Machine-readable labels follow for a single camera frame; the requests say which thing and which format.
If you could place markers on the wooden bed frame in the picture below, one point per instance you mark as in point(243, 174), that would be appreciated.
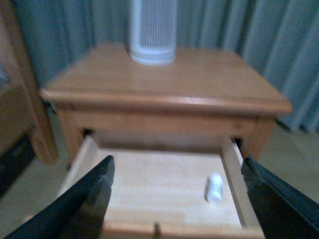
point(22, 110)

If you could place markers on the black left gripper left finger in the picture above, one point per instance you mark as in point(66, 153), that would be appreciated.
point(78, 213)

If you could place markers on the white medicine bottle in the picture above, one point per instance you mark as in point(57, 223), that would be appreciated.
point(214, 189)

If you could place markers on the white cylindrical air purifier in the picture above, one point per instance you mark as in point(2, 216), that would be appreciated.
point(152, 32)

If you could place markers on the wooden nightstand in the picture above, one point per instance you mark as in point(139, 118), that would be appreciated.
point(204, 92)

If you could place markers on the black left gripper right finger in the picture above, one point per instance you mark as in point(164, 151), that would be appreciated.
point(282, 211)

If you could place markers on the wooden drawer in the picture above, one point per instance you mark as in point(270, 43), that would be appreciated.
point(158, 194)

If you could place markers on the grey curtain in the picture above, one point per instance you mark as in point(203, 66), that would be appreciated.
point(279, 38)

